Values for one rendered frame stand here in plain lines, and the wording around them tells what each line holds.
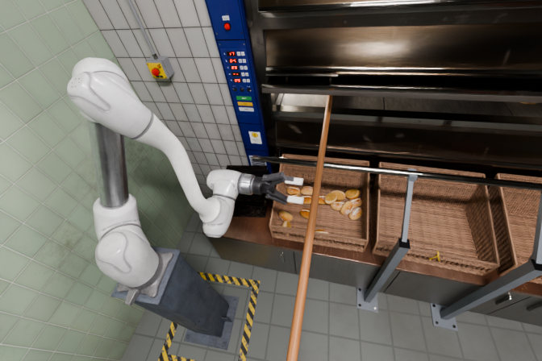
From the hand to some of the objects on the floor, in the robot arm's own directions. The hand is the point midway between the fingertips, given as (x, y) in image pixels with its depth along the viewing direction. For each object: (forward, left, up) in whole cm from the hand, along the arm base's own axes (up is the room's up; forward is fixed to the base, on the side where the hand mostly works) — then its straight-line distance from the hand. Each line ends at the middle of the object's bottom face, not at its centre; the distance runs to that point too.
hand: (300, 191), depth 103 cm
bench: (+56, +23, -120) cm, 134 cm away
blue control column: (-30, +151, -120) cm, 195 cm away
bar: (+37, +3, -120) cm, 125 cm away
